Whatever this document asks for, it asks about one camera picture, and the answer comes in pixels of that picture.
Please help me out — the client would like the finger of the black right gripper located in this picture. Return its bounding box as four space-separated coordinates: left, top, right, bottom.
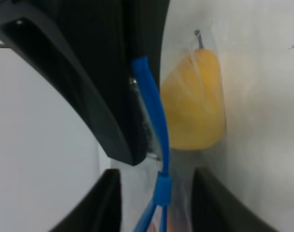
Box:
15 0 169 135
0 4 147 166

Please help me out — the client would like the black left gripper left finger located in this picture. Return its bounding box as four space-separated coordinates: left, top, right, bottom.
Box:
51 169 121 232

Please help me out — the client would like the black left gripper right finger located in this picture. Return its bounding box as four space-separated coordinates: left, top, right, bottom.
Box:
191 168 275 232

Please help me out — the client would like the clear zip bag blue zipper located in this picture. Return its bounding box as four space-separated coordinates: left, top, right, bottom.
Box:
109 22 225 232

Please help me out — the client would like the yellow pear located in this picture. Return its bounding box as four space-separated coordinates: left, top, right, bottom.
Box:
161 29 226 150

